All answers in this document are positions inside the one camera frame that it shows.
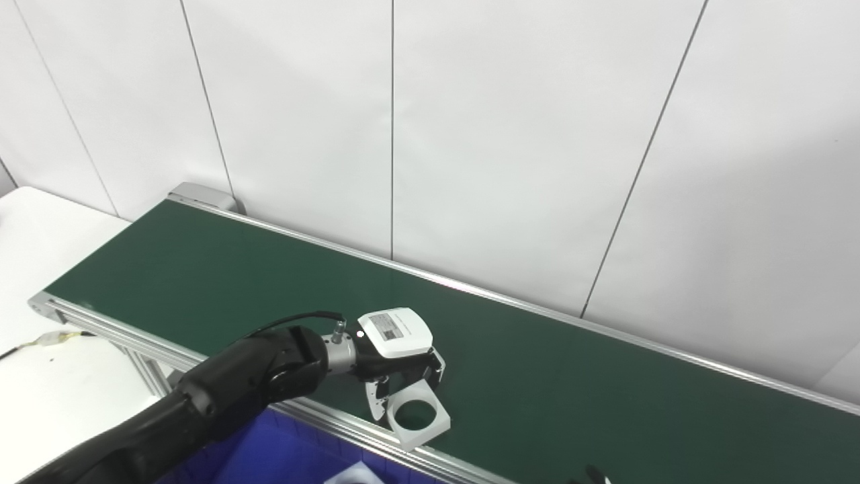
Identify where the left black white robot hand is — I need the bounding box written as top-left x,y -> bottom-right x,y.
349,308 -> 447,421

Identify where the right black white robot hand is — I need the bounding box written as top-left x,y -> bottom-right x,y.
568,464 -> 613,484

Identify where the white square part with hole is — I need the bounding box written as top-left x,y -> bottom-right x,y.
385,378 -> 452,452
325,460 -> 388,484

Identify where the green conveyor belt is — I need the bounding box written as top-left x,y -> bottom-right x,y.
46,198 -> 860,484
28,192 -> 860,484

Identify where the blue plastic bin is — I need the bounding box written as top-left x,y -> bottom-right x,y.
155,407 -> 441,484

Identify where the grey conveyor end housing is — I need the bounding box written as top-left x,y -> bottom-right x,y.
168,181 -> 247,215

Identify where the aluminium conveyor leg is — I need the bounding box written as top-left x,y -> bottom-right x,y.
121,341 -> 186,397

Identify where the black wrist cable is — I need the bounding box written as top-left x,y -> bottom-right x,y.
245,311 -> 347,345

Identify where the thin cable with white connector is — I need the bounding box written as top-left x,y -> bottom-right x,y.
0,329 -> 96,361

